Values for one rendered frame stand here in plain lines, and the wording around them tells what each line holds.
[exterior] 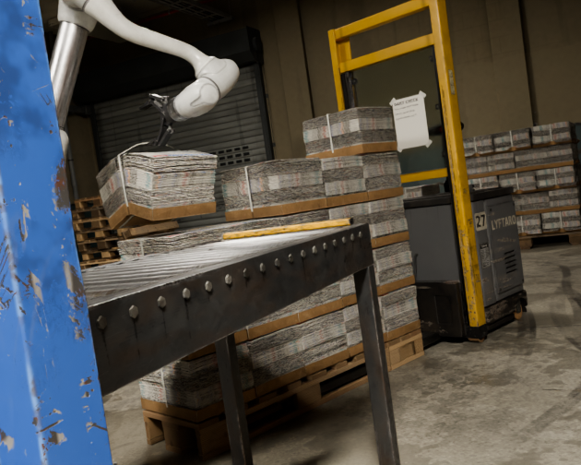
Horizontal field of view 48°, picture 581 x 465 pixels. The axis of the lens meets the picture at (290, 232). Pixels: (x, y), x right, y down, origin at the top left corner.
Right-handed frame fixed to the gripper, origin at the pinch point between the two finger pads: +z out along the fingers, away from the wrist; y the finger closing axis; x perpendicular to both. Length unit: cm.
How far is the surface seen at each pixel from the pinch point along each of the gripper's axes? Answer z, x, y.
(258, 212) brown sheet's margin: -1, 47, 39
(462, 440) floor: -82, 48, 132
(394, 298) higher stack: -11, 117, 91
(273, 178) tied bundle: -14, 48, 27
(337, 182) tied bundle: -16, 85, 31
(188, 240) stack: -15.6, -1.8, 47.0
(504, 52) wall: 161, 661, -138
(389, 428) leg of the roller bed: -89, 2, 112
